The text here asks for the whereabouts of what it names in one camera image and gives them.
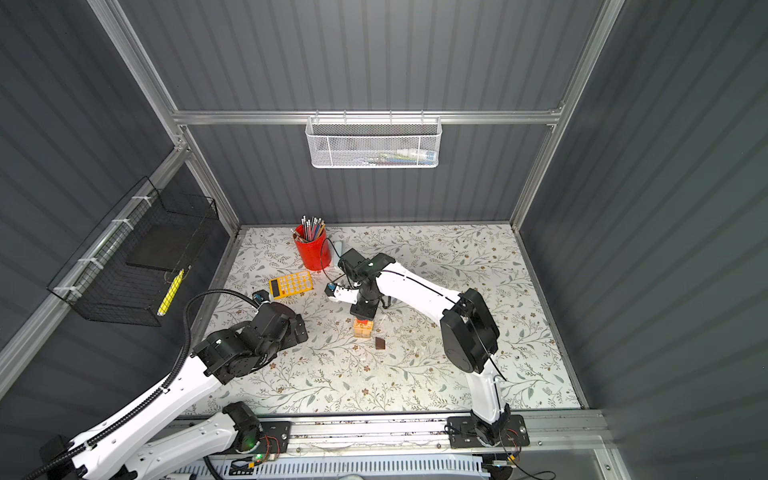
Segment yellow highlighter marker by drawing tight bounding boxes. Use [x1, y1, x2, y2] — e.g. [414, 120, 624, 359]
[156, 269, 185, 317]

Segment white wire wall basket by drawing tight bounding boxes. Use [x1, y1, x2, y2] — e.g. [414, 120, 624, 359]
[305, 118, 443, 169]

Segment red pencil cup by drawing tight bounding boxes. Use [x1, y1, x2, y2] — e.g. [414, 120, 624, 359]
[293, 225, 331, 271]

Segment pencils bundle in cup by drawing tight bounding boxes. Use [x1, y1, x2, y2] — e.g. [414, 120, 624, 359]
[293, 216, 326, 243]

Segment black wire side basket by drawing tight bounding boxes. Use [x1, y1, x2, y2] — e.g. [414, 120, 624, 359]
[48, 181, 219, 327]

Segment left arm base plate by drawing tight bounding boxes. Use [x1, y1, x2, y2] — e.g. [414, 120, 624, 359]
[233, 421, 292, 458]

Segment markers in white basket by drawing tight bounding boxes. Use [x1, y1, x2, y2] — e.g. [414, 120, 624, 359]
[356, 148, 438, 167]

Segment picture domino block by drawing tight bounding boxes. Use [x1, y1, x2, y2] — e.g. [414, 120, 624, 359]
[353, 322, 373, 339]

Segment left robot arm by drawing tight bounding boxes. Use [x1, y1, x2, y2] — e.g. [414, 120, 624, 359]
[37, 301, 308, 479]

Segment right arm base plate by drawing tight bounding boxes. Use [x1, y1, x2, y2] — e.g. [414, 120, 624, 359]
[444, 415, 530, 449]

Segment yellow calculator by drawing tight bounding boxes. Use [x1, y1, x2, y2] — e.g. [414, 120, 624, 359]
[268, 270, 314, 300]

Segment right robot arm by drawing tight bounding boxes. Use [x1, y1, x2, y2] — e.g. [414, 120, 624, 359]
[325, 249, 511, 445]

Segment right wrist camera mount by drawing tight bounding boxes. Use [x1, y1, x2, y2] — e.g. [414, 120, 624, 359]
[324, 283, 359, 305]

